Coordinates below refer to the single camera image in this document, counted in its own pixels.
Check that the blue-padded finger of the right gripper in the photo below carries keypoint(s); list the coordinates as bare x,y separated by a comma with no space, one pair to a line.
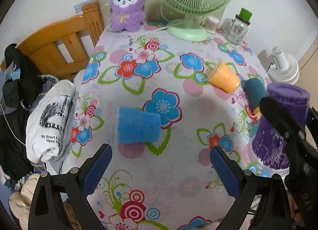
312,119

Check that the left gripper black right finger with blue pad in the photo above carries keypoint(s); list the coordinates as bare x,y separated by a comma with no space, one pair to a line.
273,210

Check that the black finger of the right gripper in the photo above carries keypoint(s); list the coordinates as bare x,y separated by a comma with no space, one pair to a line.
298,150

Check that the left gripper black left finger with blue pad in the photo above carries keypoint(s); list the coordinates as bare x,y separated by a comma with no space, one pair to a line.
47,211

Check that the purple plastic cup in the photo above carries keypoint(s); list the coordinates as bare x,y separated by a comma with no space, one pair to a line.
266,148

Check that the dark teal cup, yellow band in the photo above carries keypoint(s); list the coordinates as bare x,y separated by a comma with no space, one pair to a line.
255,91

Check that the orange plastic cup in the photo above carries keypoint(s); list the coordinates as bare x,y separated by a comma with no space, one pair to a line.
221,76

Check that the blue plastic cup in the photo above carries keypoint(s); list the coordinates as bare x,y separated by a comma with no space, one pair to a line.
130,126

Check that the white floor fan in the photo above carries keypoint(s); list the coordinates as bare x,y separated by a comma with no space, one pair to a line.
287,69

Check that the white printed t-shirt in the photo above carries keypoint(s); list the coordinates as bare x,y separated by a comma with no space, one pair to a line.
46,124

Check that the floral tablecloth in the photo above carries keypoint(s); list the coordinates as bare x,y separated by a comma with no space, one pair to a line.
170,183

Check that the glass jar, green lid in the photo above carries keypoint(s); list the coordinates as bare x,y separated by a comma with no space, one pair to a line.
236,29

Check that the black jacket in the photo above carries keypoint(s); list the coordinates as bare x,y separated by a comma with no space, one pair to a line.
20,87

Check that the cotton swab container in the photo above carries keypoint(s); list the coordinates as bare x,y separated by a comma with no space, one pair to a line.
211,23

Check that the wooden chair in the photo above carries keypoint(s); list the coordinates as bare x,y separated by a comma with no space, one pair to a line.
57,49

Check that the purple plush bunny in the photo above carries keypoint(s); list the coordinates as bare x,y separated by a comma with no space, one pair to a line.
126,15

